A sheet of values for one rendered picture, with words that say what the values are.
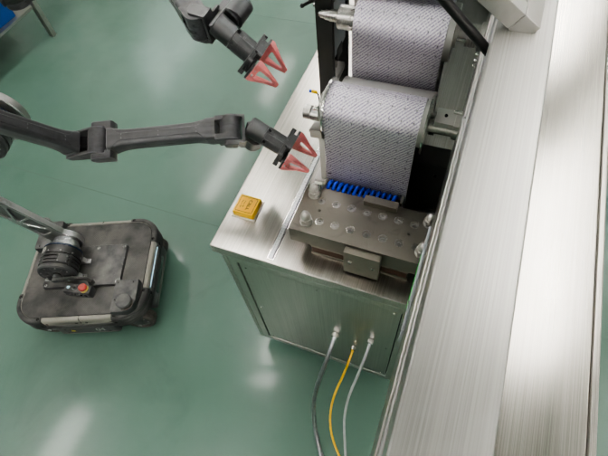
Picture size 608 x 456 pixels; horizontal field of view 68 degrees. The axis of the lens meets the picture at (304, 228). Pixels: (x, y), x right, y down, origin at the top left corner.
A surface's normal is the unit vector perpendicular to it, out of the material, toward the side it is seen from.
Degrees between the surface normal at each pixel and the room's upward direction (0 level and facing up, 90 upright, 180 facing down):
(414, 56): 92
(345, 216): 0
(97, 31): 0
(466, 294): 0
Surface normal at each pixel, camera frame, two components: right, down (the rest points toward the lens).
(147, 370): -0.08, -0.54
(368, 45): -0.35, 0.82
